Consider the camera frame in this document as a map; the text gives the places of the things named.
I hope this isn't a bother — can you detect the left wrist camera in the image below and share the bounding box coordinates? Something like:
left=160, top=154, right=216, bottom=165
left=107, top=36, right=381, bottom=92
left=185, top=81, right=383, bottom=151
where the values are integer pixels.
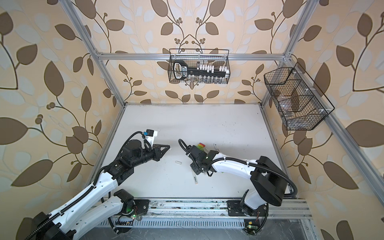
left=144, top=130, right=158, bottom=143

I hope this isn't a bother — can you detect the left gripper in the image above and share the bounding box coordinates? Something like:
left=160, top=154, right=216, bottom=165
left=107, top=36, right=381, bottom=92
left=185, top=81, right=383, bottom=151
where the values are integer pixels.
left=130, top=143, right=170, bottom=169

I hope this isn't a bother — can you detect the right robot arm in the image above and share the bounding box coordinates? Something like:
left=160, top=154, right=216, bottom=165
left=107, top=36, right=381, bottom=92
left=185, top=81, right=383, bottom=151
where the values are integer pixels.
left=179, top=140, right=298, bottom=211

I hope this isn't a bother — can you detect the white marker orange tip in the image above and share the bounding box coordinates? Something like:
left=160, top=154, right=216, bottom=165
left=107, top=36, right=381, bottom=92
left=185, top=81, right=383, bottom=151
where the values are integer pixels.
left=192, top=171, right=198, bottom=185

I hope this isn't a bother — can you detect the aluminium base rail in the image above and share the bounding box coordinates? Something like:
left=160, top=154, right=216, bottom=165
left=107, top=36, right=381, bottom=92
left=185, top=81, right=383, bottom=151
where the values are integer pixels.
left=136, top=198, right=313, bottom=220

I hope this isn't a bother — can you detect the black white tool in basket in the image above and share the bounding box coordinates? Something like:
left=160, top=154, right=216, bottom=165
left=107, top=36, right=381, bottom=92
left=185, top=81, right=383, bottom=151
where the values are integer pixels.
left=169, top=60, right=231, bottom=81

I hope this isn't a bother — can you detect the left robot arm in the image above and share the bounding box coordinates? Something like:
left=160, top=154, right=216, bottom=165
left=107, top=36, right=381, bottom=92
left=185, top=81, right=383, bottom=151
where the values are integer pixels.
left=26, top=139, right=170, bottom=240

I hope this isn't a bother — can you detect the side wire basket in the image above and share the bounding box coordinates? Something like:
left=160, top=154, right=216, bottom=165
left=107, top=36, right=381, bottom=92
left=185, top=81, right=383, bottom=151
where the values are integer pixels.
left=264, top=63, right=335, bottom=131

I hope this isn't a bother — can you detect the back wire basket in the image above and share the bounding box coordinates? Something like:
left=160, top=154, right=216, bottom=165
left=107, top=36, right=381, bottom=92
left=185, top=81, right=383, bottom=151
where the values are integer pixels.
left=168, top=48, right=231, bottom=85

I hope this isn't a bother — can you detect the aluminium cage frame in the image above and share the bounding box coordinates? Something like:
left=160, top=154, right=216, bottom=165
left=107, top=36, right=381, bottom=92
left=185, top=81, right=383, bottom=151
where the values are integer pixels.
left=58, top=0, right=384, bottom=240

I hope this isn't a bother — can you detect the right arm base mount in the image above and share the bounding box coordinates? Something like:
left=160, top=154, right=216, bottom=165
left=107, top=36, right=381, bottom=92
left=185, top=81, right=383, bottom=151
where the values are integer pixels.
left=227, top=200, right=268, bottom=218

